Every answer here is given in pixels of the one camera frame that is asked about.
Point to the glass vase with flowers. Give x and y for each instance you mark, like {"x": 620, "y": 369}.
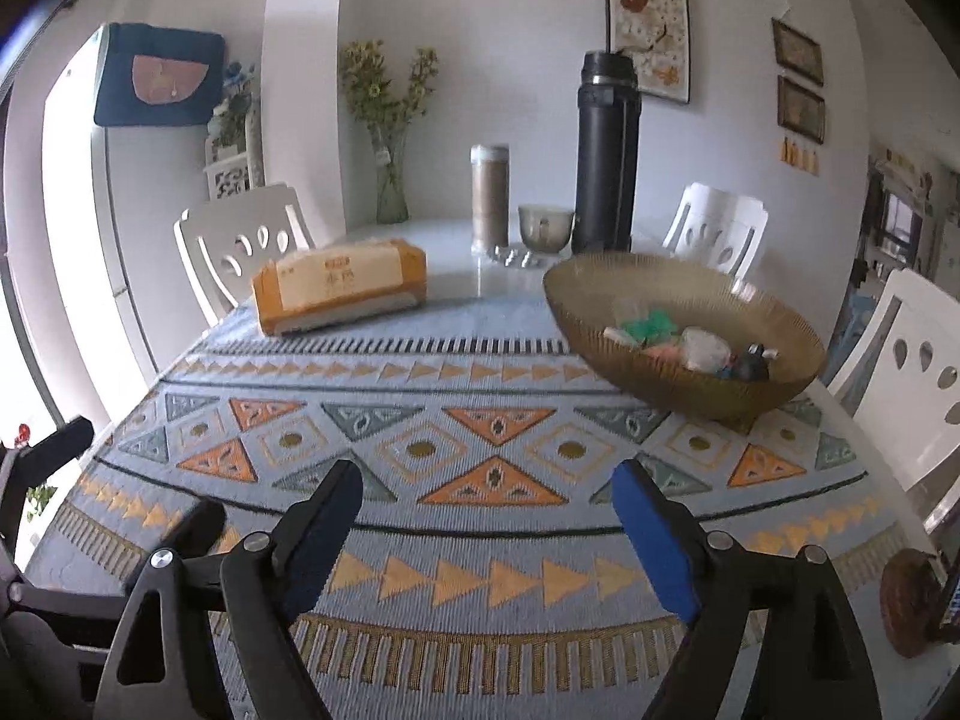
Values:
{"x": 373, "y": 102}

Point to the white chair far centre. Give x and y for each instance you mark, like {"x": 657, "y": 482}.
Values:
{"x": 717, "y": 229}

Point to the black thermos flask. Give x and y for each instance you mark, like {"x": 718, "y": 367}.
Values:
{"x": 609, "y": 106}

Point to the black rubber air blower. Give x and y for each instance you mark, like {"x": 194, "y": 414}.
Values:
{"x": 754, "y": 364}

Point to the clear correction tape dispenser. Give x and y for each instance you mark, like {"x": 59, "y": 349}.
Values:
{"x": 702, "y": 351}

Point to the round wicker coaster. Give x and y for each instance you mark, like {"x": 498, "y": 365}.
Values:
{"x": 908, "y": 590}

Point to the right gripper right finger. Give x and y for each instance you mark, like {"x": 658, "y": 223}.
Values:
{"x": 813, "y": 662}

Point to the upper dark picture frame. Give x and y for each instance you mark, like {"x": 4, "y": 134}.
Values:
{"x": 797, "y": 52}

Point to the floral wall scroll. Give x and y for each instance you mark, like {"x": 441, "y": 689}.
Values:
{"x": 655, "y": 34}

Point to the patterned woven table mat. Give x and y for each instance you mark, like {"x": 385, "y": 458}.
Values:
{"x": 487, "y": 575}

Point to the white chair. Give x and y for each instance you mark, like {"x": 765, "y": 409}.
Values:
{"x": 717, "y": 229}
{"x": 224, "y": 242}
{"x": 900, "y": 385}

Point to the amber ribbed glass bowl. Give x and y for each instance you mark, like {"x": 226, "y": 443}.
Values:
{"x": 591, "y": 295}

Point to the orange tissue pack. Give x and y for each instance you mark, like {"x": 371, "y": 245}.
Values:
{"x": 318, "y": 288}

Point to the pink eraser box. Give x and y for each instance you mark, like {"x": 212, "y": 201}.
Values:
{"x": 672, "y": 353}

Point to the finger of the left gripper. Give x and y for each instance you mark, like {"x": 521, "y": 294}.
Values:
{"x": 33, "y": 465}
{"x": 194, "y": 536}

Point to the white chair far left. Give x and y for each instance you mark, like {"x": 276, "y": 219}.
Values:
{"x": 224, "y": 242}

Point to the small glass cup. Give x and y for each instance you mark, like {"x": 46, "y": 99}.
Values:
{"x": 545, "y": 229}

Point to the dark picture frame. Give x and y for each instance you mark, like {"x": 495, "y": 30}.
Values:
{"x": 801, "y": 111}
{"x": 797, "y": 52}

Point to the white chair right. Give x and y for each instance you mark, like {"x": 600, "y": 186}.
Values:
{"x": 900, "y": 385}

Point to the silver thermos bottle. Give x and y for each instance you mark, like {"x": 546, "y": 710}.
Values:
{"x": 489, "y": 166}

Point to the yellow hanging ornaments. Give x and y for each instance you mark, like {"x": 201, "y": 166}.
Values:
{"x": 799, "y": 156}

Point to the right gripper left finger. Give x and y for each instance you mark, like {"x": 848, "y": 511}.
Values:
{"x": 269, "y": 579}

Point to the teal green plastic toy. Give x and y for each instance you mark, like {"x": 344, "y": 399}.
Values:
{"x": 654, "y": 328}

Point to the white carved shelf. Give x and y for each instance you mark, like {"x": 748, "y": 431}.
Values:
{"x": 235, "y": 169}

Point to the glass ashtray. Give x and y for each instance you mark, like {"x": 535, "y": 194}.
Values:
{"x": 514, "y": 257}

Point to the lower dark picture frame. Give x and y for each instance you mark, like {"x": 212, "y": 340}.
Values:
{"x": 801, "y": 111}

